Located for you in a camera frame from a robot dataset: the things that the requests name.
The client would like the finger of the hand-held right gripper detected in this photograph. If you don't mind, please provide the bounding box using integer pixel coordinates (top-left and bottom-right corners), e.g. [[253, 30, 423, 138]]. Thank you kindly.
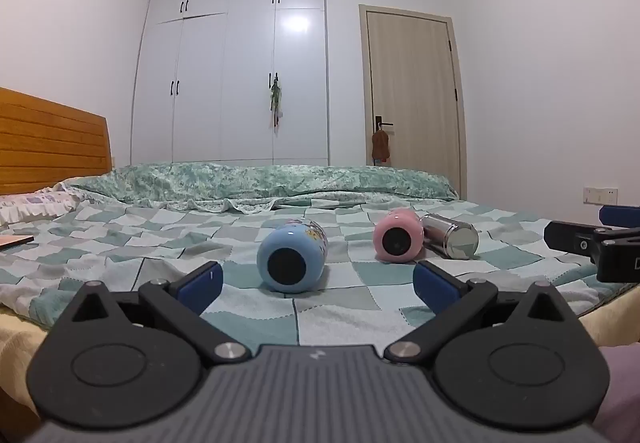
[[544, 221, 640, 283], [599, 205, 640, 229]]

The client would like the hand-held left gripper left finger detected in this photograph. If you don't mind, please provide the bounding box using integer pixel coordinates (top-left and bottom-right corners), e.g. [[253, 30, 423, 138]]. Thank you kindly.
[[72, 261, 252, 366]]

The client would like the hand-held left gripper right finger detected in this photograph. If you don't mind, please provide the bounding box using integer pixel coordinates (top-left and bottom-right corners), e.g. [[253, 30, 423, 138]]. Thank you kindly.
[[384, 260, 563, 366]]

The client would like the stainless steel cup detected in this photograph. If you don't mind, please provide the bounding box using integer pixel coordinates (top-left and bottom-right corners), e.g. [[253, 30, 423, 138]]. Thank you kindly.
[[419, 214, 480, 260]]

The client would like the green checkered blanket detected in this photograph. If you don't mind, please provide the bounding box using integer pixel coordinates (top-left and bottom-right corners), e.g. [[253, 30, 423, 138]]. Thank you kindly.
[[0, 197, 626, 350]]

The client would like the green floral quilt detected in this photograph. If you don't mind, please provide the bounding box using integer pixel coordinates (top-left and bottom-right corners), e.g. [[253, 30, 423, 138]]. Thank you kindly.
[[65, 162, 460, 216]]

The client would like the purple clothing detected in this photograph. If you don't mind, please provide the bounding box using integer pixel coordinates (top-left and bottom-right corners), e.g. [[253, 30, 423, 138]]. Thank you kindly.
[[595, 344, 640, 443]]

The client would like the floral pillow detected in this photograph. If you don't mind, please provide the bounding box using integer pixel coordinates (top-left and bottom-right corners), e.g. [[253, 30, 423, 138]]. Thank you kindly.
[[0, 183, 83, 227]]

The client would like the beige bed sheet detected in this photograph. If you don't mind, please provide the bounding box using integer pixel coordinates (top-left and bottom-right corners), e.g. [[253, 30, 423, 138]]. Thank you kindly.
[[0, 287, 640, 419]]

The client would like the beige wooden door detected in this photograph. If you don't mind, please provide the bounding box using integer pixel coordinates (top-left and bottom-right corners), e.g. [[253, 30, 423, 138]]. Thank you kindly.
[[359, 4, 468, 200]]

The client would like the green hanging ornament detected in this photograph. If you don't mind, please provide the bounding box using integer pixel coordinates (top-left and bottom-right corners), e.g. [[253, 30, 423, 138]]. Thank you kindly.
[[269, 77, 285, 126]]

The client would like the white wardrobe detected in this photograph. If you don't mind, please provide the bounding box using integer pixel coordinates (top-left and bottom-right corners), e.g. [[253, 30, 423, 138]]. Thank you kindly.
[[131, 0, 330, 168]]

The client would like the wooden headboard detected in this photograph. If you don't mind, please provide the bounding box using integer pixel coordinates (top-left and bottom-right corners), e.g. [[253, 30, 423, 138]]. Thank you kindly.
[[0, 88, 113, 196]]

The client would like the white wall socket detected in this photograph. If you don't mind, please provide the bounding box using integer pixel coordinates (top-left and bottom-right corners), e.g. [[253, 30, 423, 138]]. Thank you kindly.
[[582, 186, 619, 205]]

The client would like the brown bag on handle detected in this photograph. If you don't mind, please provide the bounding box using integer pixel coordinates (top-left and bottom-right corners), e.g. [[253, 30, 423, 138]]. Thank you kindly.
[[371, 129, 392, 166]]

